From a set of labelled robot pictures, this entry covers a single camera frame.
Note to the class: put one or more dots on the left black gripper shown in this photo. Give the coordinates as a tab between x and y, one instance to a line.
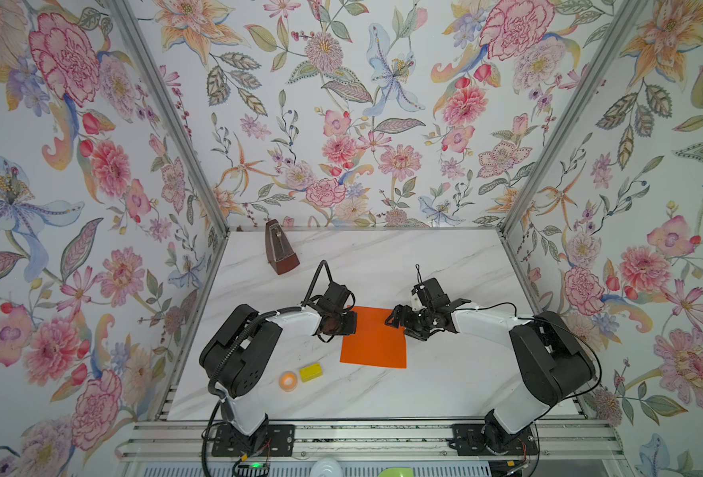
351	325

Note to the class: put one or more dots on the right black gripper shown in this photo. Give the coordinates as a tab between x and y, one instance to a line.
405	311

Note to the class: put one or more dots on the orange square paper sheet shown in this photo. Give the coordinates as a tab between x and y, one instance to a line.
375	344

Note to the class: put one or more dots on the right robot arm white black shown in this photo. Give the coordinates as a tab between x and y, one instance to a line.
552	361

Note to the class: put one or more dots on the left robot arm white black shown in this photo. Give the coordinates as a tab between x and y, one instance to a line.
236	358

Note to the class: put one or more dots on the yellow rectangular block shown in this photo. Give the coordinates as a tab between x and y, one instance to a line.
310	373

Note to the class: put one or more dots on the orange tape roll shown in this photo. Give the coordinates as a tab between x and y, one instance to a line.
288	382

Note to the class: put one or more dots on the brown wooden metronome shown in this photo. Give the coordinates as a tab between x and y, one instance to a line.
280	254

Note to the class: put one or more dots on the white round object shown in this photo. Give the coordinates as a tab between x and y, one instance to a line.
327	467

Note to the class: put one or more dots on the green object at edge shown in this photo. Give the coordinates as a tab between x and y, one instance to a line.
397	472

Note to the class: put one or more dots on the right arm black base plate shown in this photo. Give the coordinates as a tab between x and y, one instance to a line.
476	439

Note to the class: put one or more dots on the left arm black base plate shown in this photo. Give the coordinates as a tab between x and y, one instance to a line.
268	440

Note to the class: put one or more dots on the aluminium front rail frame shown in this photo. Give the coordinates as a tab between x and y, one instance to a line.
558	438

